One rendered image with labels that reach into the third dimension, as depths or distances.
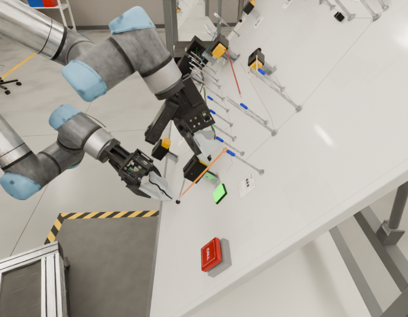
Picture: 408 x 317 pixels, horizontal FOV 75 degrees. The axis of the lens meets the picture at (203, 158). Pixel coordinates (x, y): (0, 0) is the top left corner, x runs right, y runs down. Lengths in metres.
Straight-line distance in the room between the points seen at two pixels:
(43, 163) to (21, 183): 0.07
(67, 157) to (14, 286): 1.15
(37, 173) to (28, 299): 1.08
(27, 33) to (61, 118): 0.21
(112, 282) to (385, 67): 1.71
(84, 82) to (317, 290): 0.81
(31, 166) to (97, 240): 1.39
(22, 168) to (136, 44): 0.40
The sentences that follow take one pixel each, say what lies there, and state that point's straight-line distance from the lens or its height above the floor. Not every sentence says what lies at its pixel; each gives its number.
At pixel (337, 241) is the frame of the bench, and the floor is 0.80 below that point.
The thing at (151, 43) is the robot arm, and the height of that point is 1.45.
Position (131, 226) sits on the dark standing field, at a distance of 2.07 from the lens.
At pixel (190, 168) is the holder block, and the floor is 1.16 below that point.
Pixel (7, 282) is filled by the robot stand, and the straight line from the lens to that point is 1.86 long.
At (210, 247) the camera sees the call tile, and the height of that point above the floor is 1.12.
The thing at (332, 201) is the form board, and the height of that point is 1.29.
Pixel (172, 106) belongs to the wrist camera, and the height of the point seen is 1.32.
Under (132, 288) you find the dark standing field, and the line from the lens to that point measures 1.81.
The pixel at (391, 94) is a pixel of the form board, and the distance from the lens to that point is 0.50.
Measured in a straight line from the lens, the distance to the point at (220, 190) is 0.65.
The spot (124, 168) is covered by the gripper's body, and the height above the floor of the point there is 1.16.
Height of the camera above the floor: 1.58
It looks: 38 degrees down
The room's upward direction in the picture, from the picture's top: straight up
